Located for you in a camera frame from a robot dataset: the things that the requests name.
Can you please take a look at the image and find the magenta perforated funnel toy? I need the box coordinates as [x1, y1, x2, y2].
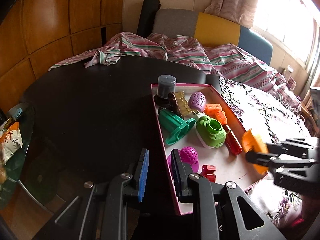
[178, 146, 199, 173]

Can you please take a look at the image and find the orange plastic scoop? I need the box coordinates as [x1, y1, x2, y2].
[241, 129, 268, 176]

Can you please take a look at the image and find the red building block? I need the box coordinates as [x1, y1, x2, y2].
[201, 165, 216, 183]

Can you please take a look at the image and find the red metal cylinder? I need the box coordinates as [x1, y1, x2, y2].
[222, 124, 242, 156]

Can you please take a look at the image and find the teal ribbed funnel toy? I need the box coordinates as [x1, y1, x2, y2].
[158, 108, 196, 145]

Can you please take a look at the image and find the green toy camera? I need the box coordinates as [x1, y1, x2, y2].
[196, 115, 226, 148]

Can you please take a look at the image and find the pink shallow cardboard box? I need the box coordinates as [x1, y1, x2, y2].
[150, 83, 270, 216]

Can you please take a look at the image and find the orange building block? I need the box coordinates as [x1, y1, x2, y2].
[204, 103, 227, 125]

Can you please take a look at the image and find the brown gold hair claw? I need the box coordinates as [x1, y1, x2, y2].
[168, 91, 192, 119]

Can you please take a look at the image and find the purple egg toy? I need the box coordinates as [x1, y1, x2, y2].
[189, 92, 206, 112]

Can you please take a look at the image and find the grey capped black bottle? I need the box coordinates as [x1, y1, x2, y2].
[154, 74, 176, 107]

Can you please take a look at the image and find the white embroidered floral tablecloth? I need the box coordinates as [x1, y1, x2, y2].
[219, 77, 311, 229]

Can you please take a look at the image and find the wooden bedside table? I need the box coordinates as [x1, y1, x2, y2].
[299, 103, 317, 133]

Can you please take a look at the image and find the white box on nightstand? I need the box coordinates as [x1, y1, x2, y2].
[283, 64, 293, 81]

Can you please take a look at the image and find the pink striped bed sheet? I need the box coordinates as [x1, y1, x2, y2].
[50, 32, 301, 109]

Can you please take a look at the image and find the snack bag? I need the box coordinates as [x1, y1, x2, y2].
[1, 121, 23, 165]

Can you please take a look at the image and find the green glass side table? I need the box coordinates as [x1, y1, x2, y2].
[1, 103, 35, 210]

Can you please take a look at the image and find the grey yellow blue headboard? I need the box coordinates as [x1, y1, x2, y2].
[152, 9, 273, 64]

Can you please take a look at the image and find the pink curtain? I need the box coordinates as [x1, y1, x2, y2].
[204, 0, 258, 29]

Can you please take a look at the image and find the black rolled mat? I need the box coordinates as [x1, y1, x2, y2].
[136, 0, 161, 37]

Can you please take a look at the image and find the wooden wardrobe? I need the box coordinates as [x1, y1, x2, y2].
[1, 0, 123, 111]

